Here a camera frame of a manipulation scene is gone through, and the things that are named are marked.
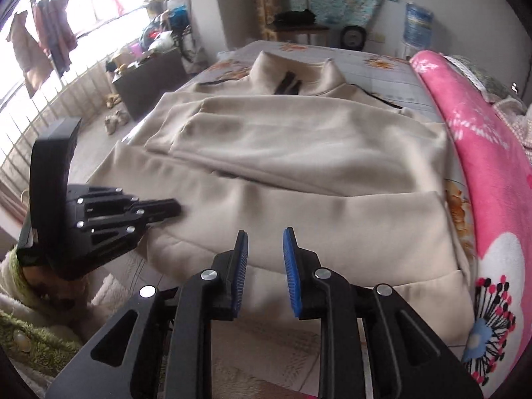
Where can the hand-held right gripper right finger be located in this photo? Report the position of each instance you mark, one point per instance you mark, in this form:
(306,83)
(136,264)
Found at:
(290,274)

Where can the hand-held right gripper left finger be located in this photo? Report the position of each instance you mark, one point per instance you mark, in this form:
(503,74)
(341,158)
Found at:
(241,274)

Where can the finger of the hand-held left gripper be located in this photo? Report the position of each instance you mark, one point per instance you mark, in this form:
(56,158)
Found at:
(108,199)
(112,237)

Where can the beige zip jacket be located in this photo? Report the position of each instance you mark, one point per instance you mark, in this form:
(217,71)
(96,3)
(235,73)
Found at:
(291,149)

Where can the metal window railing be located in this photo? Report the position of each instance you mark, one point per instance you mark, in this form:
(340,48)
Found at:
(37,112)

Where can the beige plush slipper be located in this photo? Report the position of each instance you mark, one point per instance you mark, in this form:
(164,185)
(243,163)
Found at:
(121,117)
(111,125)

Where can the yellow plush toy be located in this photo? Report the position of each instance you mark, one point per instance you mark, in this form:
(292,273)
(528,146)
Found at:
(113,99)

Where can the black cabinet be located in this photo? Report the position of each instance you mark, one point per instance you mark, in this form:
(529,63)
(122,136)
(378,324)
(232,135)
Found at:
(153,83)

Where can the pink hanging garment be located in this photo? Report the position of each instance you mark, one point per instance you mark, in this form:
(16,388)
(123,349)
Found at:
(25,54)

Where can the mauve hanging garment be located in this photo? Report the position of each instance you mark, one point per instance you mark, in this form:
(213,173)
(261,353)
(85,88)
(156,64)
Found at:
(56,33)

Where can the pile of household clutter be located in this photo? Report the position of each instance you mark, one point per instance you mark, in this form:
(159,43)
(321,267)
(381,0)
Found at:
(153,43)

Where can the wheelchair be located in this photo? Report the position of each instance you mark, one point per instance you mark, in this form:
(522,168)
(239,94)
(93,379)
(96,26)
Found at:
(187,45)

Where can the floral bed sheet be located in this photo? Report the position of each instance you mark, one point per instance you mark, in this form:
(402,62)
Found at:
(386,83)

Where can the pink floral blanket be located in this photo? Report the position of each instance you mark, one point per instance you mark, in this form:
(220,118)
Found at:
(478,153)

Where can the wooden chair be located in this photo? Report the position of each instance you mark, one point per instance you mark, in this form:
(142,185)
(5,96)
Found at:
(264,12)

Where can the black round fan heater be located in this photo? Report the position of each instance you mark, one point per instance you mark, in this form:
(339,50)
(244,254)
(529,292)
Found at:
(354,37)

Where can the white water dispenser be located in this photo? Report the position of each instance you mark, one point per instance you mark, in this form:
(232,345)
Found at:
(407,52)

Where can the black bag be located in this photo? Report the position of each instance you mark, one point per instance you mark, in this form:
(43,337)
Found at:
(293,17)

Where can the white knit blanket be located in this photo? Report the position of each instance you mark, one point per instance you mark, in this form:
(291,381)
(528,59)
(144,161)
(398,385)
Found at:
(517,120)

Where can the floral pillow with lace trim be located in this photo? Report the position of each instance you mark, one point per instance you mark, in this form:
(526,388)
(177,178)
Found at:
(490,85)

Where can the white wall socket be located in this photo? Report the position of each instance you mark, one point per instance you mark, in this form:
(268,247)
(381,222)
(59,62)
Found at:
(378,36)

